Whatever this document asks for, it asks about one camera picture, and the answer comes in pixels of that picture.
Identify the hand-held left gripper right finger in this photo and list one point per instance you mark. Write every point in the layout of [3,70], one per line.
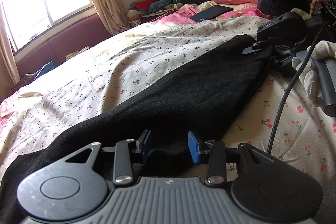
[194,146]

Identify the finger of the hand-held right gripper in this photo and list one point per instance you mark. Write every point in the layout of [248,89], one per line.
[253,48]
[282,59]

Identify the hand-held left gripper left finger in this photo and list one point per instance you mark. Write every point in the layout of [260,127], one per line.
[146,144]

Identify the black pants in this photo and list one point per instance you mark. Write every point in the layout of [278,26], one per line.
[157,87]

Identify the person's right hand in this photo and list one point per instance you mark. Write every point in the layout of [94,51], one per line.
[309,74]

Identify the black tablet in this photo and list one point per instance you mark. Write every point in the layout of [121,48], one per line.
[212,12]

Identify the pink floral bed quilt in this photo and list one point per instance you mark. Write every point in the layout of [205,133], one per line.
[181,12]

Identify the small white box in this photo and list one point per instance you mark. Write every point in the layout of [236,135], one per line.
[177,5]

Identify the cherry print bedsheet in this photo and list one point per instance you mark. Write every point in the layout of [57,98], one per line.
[157,37]

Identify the teal cloth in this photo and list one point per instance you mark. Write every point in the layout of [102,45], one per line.
[158,3]

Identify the yellow cloth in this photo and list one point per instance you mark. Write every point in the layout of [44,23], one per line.
[77,53]

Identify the white perforated cup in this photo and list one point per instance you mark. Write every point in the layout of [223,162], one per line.
[136,23]

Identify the blue bag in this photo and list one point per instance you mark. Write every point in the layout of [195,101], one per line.
[46,70]

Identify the maroon window bench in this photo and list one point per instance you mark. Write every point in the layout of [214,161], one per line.
[65,35]

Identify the brown patterned bag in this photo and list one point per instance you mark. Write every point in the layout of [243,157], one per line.
[25,81]

